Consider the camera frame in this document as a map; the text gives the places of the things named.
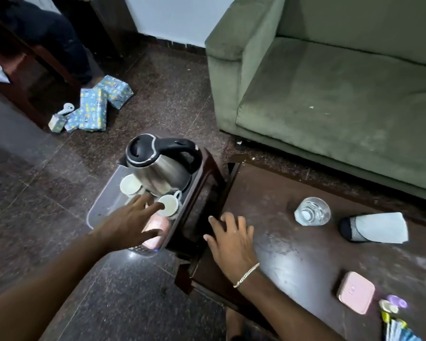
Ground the person's left forearm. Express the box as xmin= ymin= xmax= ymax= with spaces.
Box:
xmin=0 ymin=227 xmax=109 ymax=341

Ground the flat blue wrapped gift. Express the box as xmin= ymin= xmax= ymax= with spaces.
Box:
xmin=63 ymin=109 xmax=81 ymax=133

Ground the white ceramic cup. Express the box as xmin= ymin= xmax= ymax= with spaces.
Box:
xmin=155 ymin=190 xmax=183 ymax=219
xmin=119 ymin=174 xmax=143 ymax=196

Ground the person's left hand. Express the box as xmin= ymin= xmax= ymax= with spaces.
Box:
xmin=92 ymin=193 xmax=165 ymax=252

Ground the person's right forearm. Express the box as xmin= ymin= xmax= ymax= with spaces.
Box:
xmin=234 ymin=269 xmax=346 ymax=341

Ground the tall blue wrapped gift box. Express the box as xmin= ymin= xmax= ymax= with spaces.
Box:
xmin=78 ymin=87 xmax=108 ymax=132

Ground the dark brown coffee table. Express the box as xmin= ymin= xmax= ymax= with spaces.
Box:
xmin=174 ymin=154 xmax=426 ymax=341

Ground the person's right hand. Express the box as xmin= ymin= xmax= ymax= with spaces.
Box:
xmin=203 ymin=212 xmax=260 ymax=285

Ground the white and yellow small bottle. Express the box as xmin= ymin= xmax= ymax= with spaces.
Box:
xmin=378 ymin=299 xmax=400 ymax=324

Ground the dark brown plastic stool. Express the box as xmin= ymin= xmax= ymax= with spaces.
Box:
xmin=163 ymin=145 xmax=228 ymax=261

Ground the reddish wooden chair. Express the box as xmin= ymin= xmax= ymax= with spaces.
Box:
xmin=0 ymin=18 xmax=83 ymax=130

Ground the purple round lid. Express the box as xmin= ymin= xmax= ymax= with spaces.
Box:
xmin=386 ymin=294 xmax=408 ymax=310

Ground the pink square box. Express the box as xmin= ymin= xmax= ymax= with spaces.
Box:
xmin=336 ymin=271 xmax=376 ymax=316

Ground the steel electric kettle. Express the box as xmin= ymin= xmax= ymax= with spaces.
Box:
xmin=125 ymin=133 xmax=200 ymax=198

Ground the silver chain bracelet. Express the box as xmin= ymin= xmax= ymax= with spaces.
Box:
xmin=233 ymin=262 xmax=260 ymax=289

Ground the small blue wrapped gift box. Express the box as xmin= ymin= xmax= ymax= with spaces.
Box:
xmin=48 ymin=113 xmax=67 ymax=134

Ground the large blue wrapped gift box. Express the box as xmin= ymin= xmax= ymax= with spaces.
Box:
xmin=94 ymin=74 xmax=134 ymax=110

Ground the dark wooden cabinet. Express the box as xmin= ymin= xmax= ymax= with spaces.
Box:
xmin=50 ymin=0 xmax=140 ymax=61

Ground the clear plastic tray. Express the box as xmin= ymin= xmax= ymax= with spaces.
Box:
xmin=86 ymin=153 xmax=204 ymax=258

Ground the green fabric sofa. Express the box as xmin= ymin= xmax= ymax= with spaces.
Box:
xmin=204 ymin=0 xmax=426 ymax=205

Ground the pink container in tray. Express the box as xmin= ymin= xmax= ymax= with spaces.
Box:
xmin=141 ymin=214 xmax=172 ymax=250

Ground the bundle of sachets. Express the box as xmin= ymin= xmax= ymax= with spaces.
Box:
xmin=383 ymin=317 xmax=424 ymax=341

